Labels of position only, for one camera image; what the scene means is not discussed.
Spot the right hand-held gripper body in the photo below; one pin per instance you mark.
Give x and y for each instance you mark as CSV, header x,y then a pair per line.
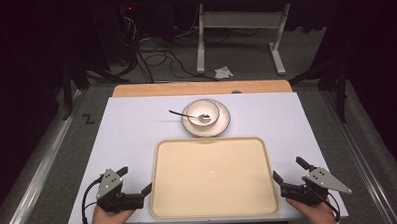
x,y
324,179

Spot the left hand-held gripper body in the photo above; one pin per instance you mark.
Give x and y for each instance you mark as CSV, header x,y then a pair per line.
x,y
109,185

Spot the person's right hand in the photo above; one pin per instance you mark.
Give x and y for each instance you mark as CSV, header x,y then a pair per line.
x,y
318,214

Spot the person's left hand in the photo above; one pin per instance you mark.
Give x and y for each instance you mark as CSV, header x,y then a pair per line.
x,y
107,223

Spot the white table sheet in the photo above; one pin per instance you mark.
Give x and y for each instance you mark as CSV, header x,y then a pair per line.
x,y
127,134

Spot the beige plastic tray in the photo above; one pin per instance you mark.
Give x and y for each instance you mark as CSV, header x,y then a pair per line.
x,y
212,181

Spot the white plate with dark rim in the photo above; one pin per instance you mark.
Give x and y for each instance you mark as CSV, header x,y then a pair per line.
x,y
224,121

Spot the metal spoon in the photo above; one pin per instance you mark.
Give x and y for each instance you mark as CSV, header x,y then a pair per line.
x,y
186,114

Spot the black stand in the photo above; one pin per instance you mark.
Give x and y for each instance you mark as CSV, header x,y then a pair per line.
x,y
342,87
67,86

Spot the white bowl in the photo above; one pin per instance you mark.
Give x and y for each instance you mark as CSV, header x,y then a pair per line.
x,y
203,107

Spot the wooden table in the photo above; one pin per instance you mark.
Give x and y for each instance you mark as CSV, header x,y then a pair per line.
x,y
185,89

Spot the crumpled white tissue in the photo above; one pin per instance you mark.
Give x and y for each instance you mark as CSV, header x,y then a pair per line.
x,y
223,72

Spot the metal floor rail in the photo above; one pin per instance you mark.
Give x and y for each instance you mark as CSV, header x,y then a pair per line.
x,y
38,177
361,156

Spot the white metal desk frame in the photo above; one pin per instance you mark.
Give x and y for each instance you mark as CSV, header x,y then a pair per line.
x,y
236,20

